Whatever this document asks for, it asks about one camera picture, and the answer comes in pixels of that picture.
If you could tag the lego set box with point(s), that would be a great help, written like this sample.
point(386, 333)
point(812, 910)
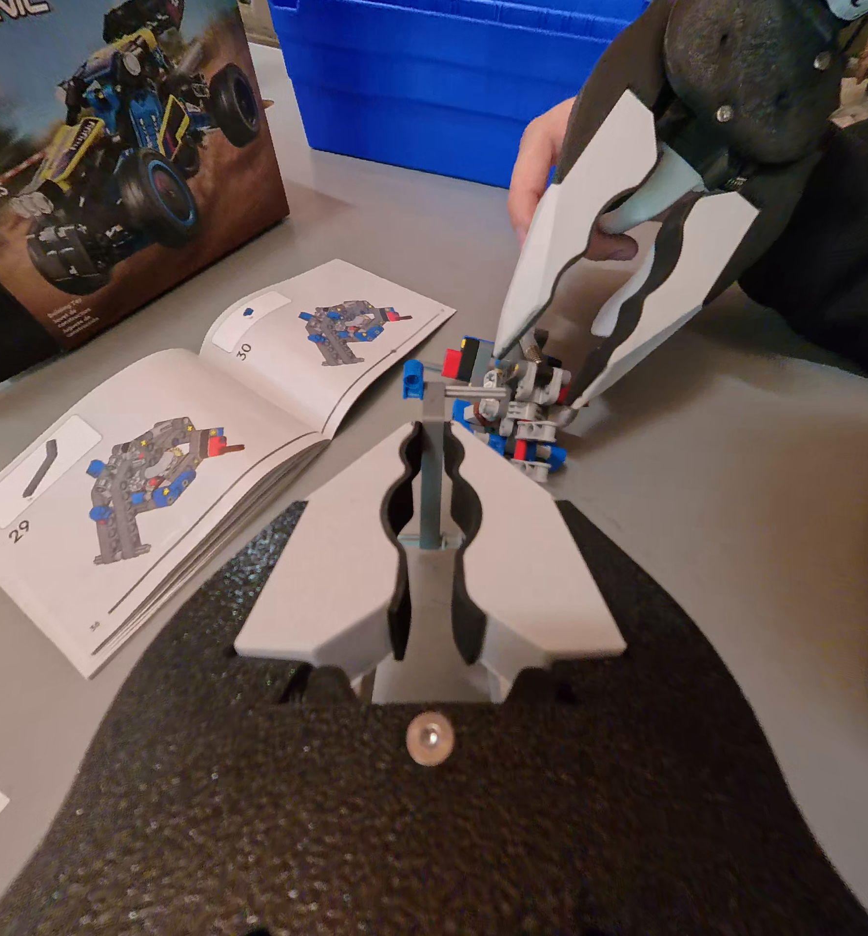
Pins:
point(112, 183)

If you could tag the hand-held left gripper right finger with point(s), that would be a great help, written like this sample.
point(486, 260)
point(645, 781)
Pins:
point(544, 585)

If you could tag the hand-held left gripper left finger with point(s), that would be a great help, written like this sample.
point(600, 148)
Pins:
point(317, 585)

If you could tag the instruction booklet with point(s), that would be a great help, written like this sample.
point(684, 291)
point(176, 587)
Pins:
point(185, 439)

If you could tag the blue storage bin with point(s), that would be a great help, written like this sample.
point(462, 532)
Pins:
point(441, 88)

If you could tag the person's right hand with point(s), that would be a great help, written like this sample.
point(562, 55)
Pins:
point(536, 161)

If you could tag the lego chassis assembly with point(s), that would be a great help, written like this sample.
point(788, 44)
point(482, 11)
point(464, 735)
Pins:
point(529, 380)

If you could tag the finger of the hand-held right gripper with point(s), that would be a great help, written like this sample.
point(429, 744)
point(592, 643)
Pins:
point(690, 270)
point(573, 205)

